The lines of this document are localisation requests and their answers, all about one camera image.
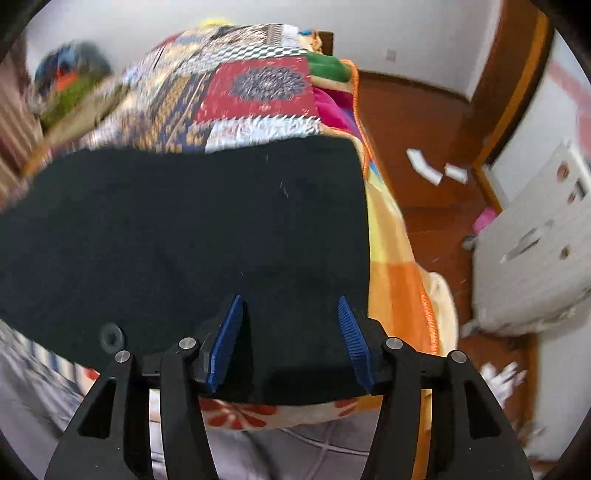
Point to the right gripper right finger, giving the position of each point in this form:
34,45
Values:
471,437

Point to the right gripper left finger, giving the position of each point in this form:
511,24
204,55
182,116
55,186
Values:
109,437

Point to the black pants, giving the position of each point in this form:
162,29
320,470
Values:
156,244

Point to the red flower fleece blanket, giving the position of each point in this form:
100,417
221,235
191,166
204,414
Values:
233,416

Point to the green orange fleece blanket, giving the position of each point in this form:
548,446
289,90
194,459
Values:
408,301

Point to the white plastic storage box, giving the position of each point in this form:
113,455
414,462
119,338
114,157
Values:
531,265

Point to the pink croc shoe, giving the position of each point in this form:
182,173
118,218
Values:
484,219

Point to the white paper scrap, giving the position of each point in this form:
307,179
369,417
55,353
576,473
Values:
423,168
456,173

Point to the wooden lap desk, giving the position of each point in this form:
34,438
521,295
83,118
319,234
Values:
40,157

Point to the khaki folded pants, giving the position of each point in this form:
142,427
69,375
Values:
86,115

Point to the green storage bag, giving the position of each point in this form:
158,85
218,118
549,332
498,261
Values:
59,103

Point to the pile of blue clothes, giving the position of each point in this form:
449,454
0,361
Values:
68,63

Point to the patchwork patterned bed cover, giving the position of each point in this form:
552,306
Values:
207,90

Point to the wooden door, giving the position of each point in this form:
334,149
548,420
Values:
511,75

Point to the yellow foam tube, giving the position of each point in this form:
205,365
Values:
214,22

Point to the white wall socket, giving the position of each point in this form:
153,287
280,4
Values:
391,55

